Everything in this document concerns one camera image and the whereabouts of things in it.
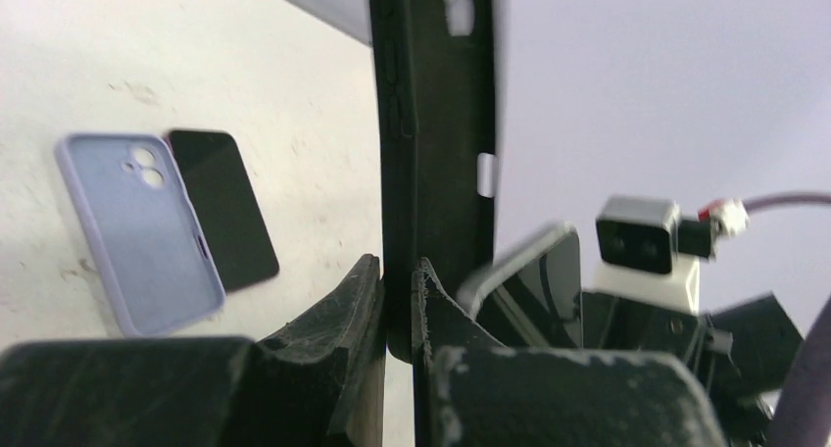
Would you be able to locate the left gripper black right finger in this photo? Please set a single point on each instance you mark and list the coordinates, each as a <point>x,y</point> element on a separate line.
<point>472,390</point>

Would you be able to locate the clear lilac phone case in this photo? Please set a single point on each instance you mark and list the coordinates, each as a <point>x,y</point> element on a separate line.
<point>142,232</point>

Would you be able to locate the black phone case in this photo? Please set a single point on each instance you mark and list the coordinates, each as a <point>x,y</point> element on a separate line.
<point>434,69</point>

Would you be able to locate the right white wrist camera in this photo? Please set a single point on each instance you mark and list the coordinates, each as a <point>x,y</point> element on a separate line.
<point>652,254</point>

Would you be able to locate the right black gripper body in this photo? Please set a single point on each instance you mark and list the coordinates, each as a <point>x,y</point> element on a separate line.
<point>737,354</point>

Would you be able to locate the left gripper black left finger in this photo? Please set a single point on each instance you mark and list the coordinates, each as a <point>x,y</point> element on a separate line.
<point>318,381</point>

